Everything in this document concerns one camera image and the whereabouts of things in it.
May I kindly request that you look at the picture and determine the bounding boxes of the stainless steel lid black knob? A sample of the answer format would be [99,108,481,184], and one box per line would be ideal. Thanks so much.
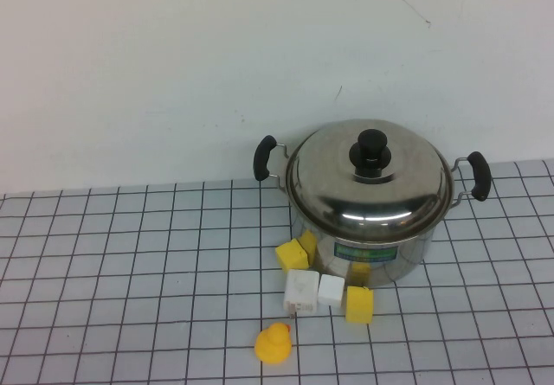
[285,119,449,244]

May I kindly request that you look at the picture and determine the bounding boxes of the yellow foam cube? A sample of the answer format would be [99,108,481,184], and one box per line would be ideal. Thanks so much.
[275,237,311,273]
[345,285,375,324]

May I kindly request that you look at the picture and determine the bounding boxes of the white foam cube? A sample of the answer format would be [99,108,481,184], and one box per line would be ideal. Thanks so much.
[318,273,346,306]

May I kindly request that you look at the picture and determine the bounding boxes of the yellow rubber duck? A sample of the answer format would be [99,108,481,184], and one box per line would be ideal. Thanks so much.
[254,322,292,365]

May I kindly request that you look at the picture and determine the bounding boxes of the stainless steel pot black handles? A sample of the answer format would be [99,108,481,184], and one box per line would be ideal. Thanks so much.
[253,133,492,290]

